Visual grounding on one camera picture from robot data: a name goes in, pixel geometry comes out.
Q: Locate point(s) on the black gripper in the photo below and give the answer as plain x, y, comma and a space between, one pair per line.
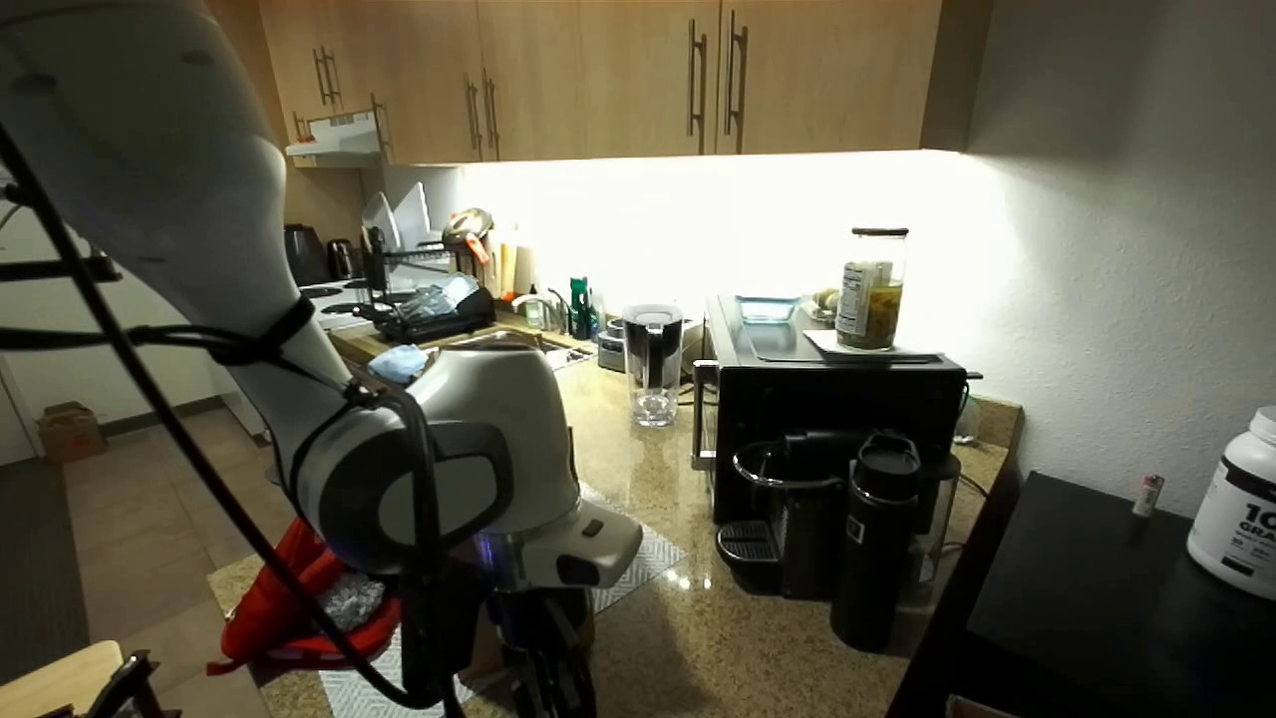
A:
539, 634

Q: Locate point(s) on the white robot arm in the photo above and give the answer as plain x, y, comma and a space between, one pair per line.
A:
130, 129

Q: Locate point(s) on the green bottle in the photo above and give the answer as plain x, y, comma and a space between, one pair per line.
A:
582, 310

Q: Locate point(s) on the small cardboard box floor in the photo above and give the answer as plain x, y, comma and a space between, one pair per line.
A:
71, 434

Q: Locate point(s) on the small white bottle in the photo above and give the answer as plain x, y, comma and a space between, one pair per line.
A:
1145, 496

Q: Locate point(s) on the patterned grey mat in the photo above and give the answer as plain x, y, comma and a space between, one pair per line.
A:
348, 694

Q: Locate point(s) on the black coffee maker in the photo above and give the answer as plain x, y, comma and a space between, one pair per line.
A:
781, 512

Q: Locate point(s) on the blue cloth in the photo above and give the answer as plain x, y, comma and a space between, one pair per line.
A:
401, 365

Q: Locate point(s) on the water filter pitcher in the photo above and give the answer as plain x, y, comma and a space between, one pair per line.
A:
656, 341

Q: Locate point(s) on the black travel tumbler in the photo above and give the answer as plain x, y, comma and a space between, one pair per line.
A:
877, 541

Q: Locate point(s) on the black bag on stove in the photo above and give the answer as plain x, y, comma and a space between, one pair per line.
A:
437, 310

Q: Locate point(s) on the black microwave oven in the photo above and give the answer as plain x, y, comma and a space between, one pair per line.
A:
781, 371

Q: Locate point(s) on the black kettle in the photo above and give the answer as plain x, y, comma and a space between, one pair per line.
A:
304, 252

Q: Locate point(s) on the glass jar with lid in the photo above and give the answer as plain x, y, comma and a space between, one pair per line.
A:
871, 286

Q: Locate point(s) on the black side cabinet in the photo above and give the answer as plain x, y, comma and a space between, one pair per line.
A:
1073, 609

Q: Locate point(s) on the white range hood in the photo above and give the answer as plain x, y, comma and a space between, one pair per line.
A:
348, 137

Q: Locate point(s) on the wooden upper cabinets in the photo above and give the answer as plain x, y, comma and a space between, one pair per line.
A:
486, 80

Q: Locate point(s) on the white supplement tub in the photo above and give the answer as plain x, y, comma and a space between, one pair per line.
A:
1236, 529

